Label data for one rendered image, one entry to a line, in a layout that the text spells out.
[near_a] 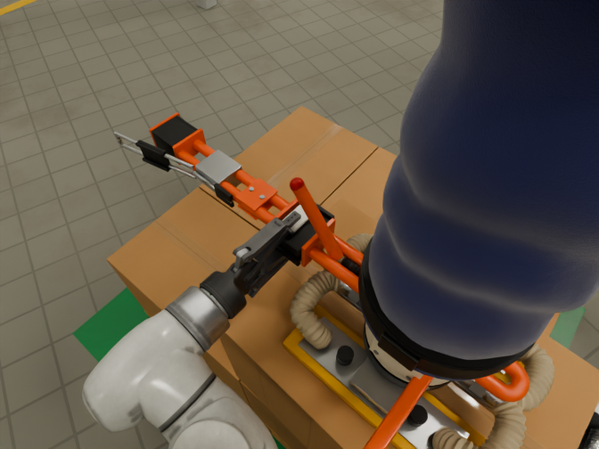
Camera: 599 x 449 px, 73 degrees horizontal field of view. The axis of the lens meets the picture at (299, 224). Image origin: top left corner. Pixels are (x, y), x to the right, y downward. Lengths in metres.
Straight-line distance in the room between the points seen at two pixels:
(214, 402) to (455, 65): 0.49
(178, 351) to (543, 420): 0.59
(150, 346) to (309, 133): 1.25
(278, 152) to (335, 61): 1.59
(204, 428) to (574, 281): 0.43
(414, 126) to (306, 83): 2.58
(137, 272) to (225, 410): 0.85
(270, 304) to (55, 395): 1.30
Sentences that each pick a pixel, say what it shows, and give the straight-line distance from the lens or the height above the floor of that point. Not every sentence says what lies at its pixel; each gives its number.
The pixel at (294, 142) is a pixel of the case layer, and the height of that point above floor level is 0.54.
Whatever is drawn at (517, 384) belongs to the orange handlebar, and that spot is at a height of 1.09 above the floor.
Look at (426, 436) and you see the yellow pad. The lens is 0.72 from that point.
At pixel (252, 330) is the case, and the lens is 0.78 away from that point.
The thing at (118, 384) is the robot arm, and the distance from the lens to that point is 0.60.
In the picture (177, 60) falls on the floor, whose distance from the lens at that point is 3.23.
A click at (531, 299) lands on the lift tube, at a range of 0.36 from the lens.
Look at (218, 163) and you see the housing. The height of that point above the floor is 1.10.
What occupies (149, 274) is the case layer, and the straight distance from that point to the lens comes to 1.36.
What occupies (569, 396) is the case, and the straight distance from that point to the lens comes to 0.87.
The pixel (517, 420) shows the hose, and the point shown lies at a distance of 0.70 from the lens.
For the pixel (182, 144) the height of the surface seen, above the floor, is 1.10.
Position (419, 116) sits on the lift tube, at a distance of 0.32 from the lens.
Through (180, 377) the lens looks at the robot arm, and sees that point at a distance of 0.60.
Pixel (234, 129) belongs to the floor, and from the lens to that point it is 2.56.
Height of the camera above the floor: 1.67
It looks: 55 degrees down
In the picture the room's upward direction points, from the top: straight up
